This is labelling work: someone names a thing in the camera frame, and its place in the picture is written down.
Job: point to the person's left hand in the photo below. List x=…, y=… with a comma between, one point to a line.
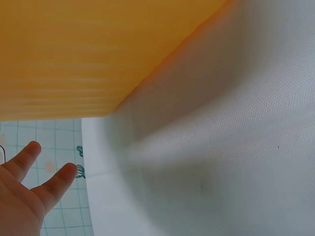
x=17, y=204

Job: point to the person's left fingers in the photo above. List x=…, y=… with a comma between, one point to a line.
x=57, y=179

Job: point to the orange ribbed plastic container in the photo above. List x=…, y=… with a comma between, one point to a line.
x=81, y=54

